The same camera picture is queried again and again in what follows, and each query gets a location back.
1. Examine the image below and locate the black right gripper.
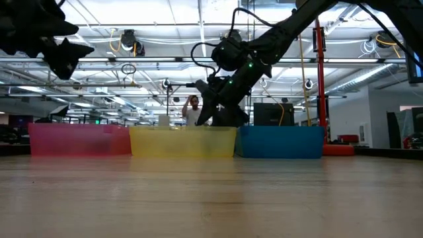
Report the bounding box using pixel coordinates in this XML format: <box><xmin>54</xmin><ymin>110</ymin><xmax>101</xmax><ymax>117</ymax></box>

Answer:
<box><xmin>194</xmin><ymin>61</ymin><xmax>265</xmax><ymax>127</ymax></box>

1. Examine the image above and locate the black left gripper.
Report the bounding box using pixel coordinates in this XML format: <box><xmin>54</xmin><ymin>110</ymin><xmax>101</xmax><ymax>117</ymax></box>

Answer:
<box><xmin>0</xmin><ymin>0</ymin><xmax>95</xmax><ymax>81</ymax></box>

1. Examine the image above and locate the person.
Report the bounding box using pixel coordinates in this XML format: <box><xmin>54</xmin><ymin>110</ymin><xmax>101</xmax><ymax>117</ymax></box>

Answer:
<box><xmin>181</xmin><ymin>95</ymin><xmax>203</xmax><ymax>127</ymax></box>

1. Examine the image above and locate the yellow plastic bin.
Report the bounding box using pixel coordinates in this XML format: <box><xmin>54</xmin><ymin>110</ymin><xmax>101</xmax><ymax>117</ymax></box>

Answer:
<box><xmin>128</xmin><ymin>125</ymin><xmax>237</xmax><ymax>158</ymax></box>

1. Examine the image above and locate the large black crate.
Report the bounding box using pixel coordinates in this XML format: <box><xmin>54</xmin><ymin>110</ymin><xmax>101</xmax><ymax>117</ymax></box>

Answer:
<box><xmin>252</xmin><ymin>102</ymin><xmax>295</xmax><ymax>126</ymax></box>

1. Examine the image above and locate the blue plastic bin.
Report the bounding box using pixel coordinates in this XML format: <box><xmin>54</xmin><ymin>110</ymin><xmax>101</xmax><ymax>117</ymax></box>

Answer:
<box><xmin>235</xmin><ymin>125</ymin><xmax>326</xmax><ymax>159</ymax></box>

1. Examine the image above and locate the pink plastic bin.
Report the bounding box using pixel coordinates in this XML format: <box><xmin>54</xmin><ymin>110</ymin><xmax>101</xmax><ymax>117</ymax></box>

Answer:
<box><xmin>28</xmin><ymin>123</ymin><xmax>132</xmax><ymax>157</ymax></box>

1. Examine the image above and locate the red box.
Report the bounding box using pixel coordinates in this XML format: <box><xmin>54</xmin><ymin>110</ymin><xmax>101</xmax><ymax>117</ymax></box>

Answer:
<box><xmin>336</xmin><ymin>134</ymin><xmax>360</xmax><ymax>143</ymax></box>

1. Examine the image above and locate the computer monitor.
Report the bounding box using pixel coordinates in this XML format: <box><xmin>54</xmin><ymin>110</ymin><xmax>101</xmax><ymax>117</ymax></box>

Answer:
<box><xmin>406</xmin><ymin>46</ymin><xmax>423</xmax><ymax>84</ymax></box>

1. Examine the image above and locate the black background rig frame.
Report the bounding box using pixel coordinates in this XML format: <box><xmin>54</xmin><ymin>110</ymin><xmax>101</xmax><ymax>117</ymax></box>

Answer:
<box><xmin>166</xmin><ymin>83</ymin><xmax>221</xmax><ymax>116</ymax></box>

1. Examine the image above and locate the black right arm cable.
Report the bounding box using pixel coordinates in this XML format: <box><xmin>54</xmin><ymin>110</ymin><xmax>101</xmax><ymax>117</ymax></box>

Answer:
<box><xmin>190</xmin><ymin>7</ymin><xmax>277</xmax><ymax>76</ymax></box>

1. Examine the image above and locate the yellow hanging cord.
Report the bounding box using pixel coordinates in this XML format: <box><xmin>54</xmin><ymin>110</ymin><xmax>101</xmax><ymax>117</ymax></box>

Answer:
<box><xmin>296</xmin><ymin>32</ymin><xmax>313</xmax><ymax>126</ymax></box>

